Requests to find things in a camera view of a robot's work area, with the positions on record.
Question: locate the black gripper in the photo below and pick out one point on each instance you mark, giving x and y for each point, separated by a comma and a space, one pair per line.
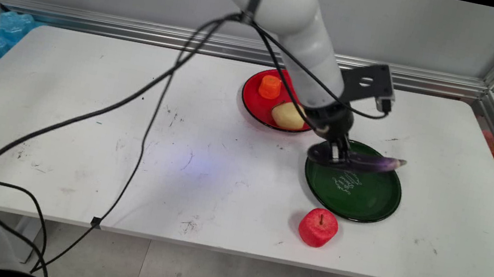
329, 118

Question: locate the purple toy eggplant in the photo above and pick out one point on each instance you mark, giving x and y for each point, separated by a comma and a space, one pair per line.
369, 163

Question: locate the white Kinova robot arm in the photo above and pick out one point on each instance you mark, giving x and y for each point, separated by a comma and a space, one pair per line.
295, 10

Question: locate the dark green plate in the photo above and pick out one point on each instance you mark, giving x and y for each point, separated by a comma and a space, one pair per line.
359, 194

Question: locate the yellow toy potato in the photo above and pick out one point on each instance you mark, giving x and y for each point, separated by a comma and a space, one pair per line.
287, 115

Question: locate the red toy apple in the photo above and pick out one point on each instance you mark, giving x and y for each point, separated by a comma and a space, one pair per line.
317, 228

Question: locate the red plate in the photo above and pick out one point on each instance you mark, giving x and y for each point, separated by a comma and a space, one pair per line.
258, 102

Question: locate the orange toy carrot stub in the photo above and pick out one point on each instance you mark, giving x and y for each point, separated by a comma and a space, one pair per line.
270, 86

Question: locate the black tape piece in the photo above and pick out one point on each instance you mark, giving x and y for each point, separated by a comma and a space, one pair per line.
96, 222

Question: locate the grey metal table leg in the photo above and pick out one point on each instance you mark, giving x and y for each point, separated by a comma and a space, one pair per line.
26, 237

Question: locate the blue plastic bubble wrap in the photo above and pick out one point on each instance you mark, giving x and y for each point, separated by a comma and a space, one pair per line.
12, 28

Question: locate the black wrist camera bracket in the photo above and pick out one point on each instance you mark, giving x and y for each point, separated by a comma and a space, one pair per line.
368, 83

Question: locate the long aluminium frame rail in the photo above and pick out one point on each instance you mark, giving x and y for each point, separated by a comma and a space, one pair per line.
193, 40

